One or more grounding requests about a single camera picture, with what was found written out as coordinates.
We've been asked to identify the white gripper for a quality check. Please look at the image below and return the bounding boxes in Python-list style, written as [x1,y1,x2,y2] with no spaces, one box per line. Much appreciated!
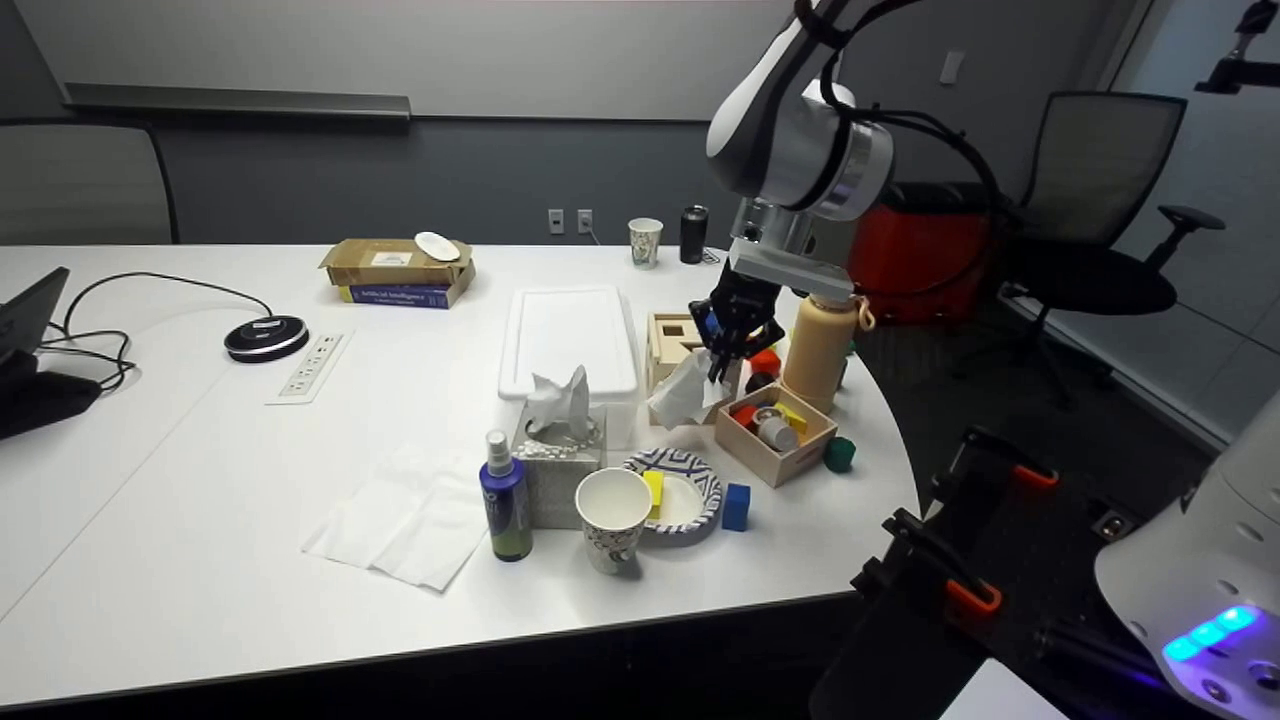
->
[701,195,859,393]

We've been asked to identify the white ceramic cup bowl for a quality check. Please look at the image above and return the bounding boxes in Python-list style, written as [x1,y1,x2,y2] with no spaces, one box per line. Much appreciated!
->
[573,463,661,585]

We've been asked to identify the grey patterned tissue box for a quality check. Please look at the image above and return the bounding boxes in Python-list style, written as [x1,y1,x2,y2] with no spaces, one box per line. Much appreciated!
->
[511,411,614,496]

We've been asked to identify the flat white tissue sheet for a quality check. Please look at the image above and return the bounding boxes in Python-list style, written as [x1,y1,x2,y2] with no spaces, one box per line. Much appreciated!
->
[301,474,488,598]

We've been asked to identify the red toy block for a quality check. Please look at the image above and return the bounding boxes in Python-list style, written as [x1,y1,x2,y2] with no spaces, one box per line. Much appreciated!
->
[743,345,790,393]

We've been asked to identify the beige water bottle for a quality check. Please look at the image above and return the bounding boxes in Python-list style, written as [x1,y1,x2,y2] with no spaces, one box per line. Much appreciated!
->
[780,294,880,418]

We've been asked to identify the wooden shape sorter box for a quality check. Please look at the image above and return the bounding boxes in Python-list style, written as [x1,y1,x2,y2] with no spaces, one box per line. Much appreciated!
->
[646,310,743,430]

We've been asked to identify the small wooden tray box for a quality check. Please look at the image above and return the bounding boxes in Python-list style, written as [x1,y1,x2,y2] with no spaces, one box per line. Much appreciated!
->
[714,380,844,487]

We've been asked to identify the black tumbler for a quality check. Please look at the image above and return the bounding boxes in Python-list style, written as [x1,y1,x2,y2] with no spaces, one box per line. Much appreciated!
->
[677,199,714,270]

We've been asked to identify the patterned paper cup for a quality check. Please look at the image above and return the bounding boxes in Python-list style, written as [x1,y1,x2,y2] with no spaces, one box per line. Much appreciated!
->
[626,213,667,270]

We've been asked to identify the blue rectangular block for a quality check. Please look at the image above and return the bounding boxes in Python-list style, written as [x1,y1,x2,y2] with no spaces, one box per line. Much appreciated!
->
[719,481,757,534]

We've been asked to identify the blue white patterned plate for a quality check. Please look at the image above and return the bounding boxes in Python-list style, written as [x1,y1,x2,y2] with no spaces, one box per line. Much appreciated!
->
[626,445,727,543]

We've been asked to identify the red bin black lid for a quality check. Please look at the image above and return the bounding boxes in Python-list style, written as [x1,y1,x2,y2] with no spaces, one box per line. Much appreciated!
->
[852,179,1012,329]

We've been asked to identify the black stand orange clamps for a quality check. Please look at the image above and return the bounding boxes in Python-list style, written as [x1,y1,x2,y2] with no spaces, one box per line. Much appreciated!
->
[813,421,1074,720]

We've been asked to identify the white tape roll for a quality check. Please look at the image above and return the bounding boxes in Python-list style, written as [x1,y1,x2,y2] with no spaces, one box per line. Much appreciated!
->
[412,227,470,264]

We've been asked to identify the blue book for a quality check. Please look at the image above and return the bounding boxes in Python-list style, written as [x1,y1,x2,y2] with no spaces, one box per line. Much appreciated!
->
[347,280,459,314]

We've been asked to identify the brown cardboard box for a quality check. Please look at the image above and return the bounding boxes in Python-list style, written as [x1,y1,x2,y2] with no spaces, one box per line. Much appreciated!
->
[320,234,479,299]

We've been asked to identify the black mesh office chair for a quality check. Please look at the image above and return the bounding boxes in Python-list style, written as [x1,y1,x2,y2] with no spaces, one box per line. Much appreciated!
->
[997,89,1230,405]

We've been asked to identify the white paper sheet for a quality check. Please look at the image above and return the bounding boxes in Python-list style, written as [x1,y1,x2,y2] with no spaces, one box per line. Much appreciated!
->
[936,652,1074,720]

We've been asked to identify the white power strip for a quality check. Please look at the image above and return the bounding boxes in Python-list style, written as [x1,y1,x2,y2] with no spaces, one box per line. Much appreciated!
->
[267,329,351,407]

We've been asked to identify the black round speaker puck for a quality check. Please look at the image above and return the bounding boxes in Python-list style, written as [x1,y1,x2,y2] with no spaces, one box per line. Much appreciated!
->
[225,310,315,364]

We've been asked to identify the black laptop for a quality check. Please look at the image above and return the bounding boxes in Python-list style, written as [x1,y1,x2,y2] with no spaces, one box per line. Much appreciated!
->
[0,259,75,373]

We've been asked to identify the white wall whiteboard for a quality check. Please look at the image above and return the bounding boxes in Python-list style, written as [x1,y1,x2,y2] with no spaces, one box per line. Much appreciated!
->
[11,0,793,129]

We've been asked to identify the black wall bracket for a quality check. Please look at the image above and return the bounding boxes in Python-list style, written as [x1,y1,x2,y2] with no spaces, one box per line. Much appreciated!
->
[1193,0,1280,95]

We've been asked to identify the black cable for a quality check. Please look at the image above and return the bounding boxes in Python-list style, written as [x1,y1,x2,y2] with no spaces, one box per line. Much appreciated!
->
[36,264,279,393]

